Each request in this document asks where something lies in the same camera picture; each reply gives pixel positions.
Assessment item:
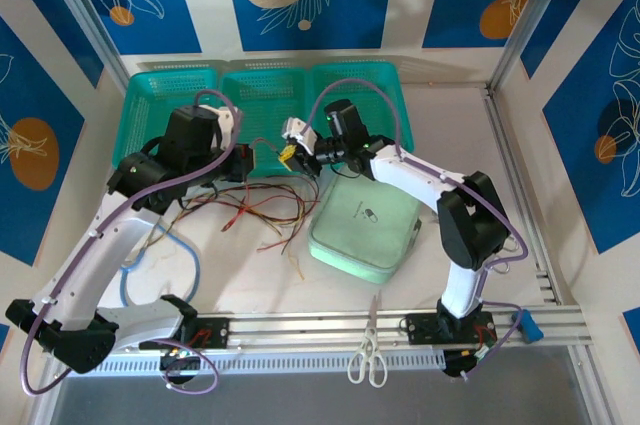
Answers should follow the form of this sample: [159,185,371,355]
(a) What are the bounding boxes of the black cable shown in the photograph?
[177,137,324,226]

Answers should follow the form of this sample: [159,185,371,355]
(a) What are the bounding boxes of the teal perforated plastic basket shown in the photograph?
[309,63,416,166]
[219,67,319,179]
[110,69,224,179]

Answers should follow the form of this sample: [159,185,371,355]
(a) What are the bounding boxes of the blue stethoscope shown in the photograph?
[119,222,201,307]

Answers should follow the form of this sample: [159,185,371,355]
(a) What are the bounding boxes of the mint green zip pouch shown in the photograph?
[307,172,424,286]

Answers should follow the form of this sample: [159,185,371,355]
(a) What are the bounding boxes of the blue plastic clamp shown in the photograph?
[514,308,544,344]

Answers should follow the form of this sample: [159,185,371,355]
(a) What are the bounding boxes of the thin black gripper wire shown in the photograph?
[332,164,369,184]

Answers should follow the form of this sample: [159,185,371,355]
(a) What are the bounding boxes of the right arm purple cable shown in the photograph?
[309,78,529,380]

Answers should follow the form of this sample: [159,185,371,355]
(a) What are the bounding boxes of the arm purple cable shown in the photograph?
[19,89,246,397]
[309,78,529,380]

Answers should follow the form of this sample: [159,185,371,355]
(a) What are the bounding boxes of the aluminium frame post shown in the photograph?
[488,0,589,92]
[34,0,129,91]

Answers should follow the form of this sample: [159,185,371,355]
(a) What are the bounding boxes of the aluminium side rail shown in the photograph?
[484,84,564,306]

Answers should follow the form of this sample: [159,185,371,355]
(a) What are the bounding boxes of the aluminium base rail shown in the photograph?
[107,312,586,346]

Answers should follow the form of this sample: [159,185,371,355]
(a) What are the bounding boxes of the white handled scissors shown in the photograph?
[347,294,389,389]

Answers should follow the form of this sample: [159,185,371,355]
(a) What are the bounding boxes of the white slotted cable duct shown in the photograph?
[107,347,446,377]

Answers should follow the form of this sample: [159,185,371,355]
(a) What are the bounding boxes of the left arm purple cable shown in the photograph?
[19,89,246,397]

